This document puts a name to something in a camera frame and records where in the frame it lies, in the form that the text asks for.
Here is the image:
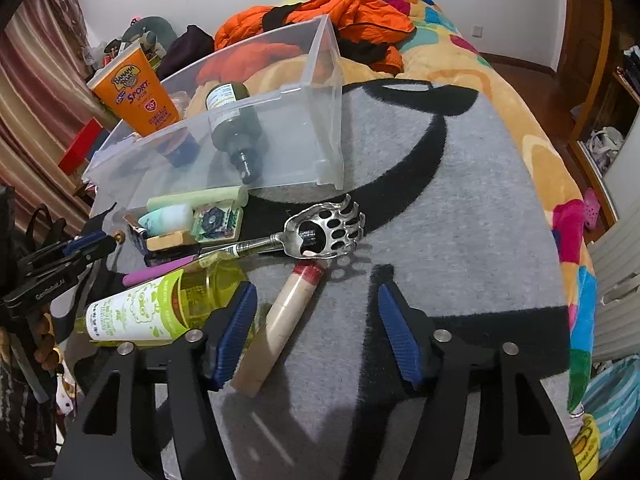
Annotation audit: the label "black garment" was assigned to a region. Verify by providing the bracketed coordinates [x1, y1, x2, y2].
[262, 3, 388, 66]

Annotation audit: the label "colourful yellow fleece blanket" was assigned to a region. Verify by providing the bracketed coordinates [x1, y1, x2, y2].
[342, 0, 597, 411]

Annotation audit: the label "orange sunscreen tube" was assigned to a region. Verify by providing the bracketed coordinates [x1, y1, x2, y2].
[88, 44, 200, 167]

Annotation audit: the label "pink slipper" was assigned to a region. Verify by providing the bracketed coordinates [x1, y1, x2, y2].
[582, 188, 601, 231]

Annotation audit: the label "dark green glass bottle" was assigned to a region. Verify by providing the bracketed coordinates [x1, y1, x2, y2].
[205, 81, 268, 184]

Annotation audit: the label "small wooden block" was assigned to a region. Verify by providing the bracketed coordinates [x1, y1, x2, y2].
[145, 231, 198, 252]

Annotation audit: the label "orange down jacket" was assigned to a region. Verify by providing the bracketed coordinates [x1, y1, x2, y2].
[195, 0, 416, 84]

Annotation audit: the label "mint small tube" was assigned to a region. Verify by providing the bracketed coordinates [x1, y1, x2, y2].
[138, 204, 193, 237]

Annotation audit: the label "red box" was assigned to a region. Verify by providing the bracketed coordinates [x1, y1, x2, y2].
[58, 118, 106, 176]

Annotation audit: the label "grey black patterned blanket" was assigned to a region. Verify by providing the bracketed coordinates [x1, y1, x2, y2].
[64, 79, 576, 480]

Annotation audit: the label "dark purple garment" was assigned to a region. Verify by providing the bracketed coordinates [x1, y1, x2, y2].
[156, 25, 215, 80]

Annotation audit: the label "small green patterned box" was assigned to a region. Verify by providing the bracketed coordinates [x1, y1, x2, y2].
[191, 200, 243, 245]

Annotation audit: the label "striped pink curtain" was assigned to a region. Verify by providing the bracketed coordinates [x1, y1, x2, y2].
[1, 0, 116, 234]

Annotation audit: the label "grey-green neck pillow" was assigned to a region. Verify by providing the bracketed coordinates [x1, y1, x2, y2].
[122, 16, 177, 50]

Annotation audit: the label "pale green stick tube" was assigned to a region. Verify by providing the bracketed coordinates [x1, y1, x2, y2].
[146, 186, 248, 212]

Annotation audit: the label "yellow-green spray bottle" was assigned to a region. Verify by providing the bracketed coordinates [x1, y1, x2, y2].
[75, 259, 248, 347]

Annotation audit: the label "beige tube with red band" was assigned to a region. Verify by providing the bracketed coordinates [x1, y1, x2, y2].
[231, 260, 326, 398]

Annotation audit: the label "clear plastic storage box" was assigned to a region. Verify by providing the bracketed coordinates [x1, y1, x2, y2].
[82, 15, 344, 208]

